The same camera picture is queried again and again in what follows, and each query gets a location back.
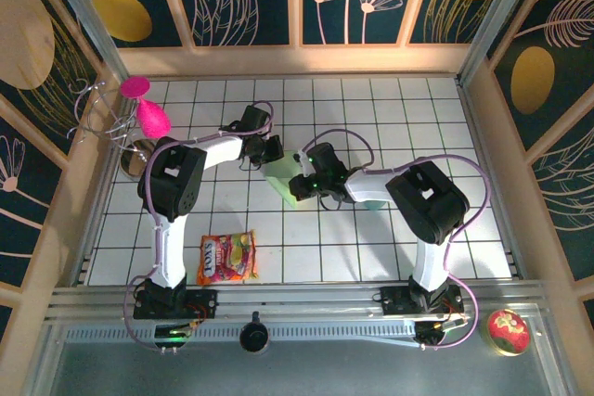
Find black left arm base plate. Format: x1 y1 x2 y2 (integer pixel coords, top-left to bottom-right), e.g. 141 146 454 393
133 287 219 321

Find chrome wire glass rack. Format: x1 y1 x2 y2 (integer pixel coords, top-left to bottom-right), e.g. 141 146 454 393
67 80 161 182

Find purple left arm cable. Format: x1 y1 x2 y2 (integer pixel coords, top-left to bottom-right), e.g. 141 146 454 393
123 99 276 355

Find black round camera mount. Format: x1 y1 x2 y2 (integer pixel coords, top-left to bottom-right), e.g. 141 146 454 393
239 311 271 354

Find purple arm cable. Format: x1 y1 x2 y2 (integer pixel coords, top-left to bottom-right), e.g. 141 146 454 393
123 99 276 355
301 129 492 351

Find orange Fox's candy bag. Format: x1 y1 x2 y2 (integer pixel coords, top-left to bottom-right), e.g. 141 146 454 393
197 228 260 287

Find right circuit board with wires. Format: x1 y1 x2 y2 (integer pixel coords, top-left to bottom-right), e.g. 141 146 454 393
414 315 469 347

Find aluminium frame post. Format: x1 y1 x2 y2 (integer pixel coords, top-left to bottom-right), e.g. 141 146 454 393
457 0 544 85
36 0 132 81

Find round tin with red lid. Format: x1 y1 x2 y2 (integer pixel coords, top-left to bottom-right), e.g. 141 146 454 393
485 308 531 358

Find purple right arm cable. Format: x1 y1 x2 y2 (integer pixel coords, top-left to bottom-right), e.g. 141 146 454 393
301 129 492 351

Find aluminium mounting rail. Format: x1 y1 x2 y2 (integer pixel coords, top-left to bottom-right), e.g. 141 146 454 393
45 280 547 323

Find slotted grey cable duct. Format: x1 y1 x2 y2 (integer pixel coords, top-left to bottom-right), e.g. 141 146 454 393
64 325 419 344

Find pink plastic wine glasses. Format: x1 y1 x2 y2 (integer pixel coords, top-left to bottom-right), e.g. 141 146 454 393
120 75 173 140

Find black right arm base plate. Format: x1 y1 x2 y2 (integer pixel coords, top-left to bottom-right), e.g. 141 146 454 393
379 285 465 318

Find left circuit board with LED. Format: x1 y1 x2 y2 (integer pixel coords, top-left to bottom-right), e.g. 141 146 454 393
154 319 208 350

